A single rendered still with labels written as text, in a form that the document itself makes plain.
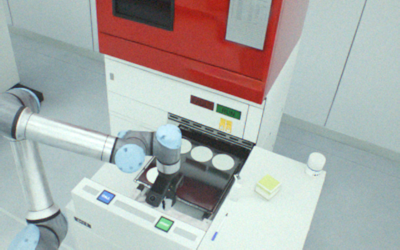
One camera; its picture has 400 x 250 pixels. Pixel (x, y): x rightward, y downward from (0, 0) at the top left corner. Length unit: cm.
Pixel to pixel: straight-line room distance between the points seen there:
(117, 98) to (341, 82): 186
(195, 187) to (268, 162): 34
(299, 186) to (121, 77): 99
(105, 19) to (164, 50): 31
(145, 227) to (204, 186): 36
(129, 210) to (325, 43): 211
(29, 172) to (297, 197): 103
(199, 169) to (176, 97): 36
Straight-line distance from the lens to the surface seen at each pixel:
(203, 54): 162
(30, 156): 129
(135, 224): 152
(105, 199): 159
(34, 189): 132
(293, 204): 165
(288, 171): 176
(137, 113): 207
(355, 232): 295
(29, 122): 112
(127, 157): 105
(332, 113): 344
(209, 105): 181
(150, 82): 191
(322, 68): 324
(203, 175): 176
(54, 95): 381
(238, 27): 151
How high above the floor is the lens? 219
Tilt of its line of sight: 39 degrees down
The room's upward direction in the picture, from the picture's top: 5 degrees clockwise
